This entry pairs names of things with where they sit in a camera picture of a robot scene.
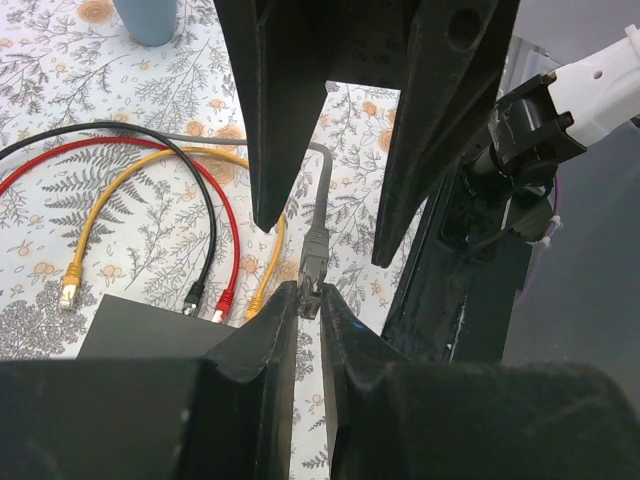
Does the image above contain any floral patterned table mat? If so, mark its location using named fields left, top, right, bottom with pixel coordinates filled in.
left=0, top=0, right=431, bottom=480

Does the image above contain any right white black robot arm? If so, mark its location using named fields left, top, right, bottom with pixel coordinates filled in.
left=215, top=1, right=639, bottom=267

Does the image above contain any black ethernet cable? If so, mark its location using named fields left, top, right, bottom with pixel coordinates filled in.
left=0, top=121, right=218, bottom=317

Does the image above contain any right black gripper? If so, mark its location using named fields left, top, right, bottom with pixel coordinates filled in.
left=215, top=1, right=519, bottom=266

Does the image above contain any grey ethernet cable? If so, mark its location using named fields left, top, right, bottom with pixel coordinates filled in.
left=164, top=131, right=334, bottom=322

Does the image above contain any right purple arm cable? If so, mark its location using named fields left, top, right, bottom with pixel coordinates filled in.
left=519, top=179, right=566, bottom=301

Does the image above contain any blue plastic cup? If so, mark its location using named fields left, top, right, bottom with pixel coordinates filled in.
left=113, top=0, right=178, bottom=47

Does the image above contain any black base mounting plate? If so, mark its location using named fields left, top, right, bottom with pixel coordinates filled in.
left=380, top=164, right=534, bottom=371

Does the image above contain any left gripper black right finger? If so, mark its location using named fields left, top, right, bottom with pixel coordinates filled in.
left=320, top=284, right=639, bottom=479

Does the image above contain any red ethernet cable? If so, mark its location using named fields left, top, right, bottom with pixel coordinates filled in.
left=0, top=137, right=241, bottom=323

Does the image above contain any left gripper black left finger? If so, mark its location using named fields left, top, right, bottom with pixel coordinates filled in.
left=1, top=281, right=298, bottom=479

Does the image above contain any black network switch box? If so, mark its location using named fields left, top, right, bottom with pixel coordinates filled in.
left=78, top=295, right=235, bottom=359

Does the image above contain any yellow ethernet cable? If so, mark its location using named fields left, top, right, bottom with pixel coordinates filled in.
left=58, top=145, right=288, bottom=321

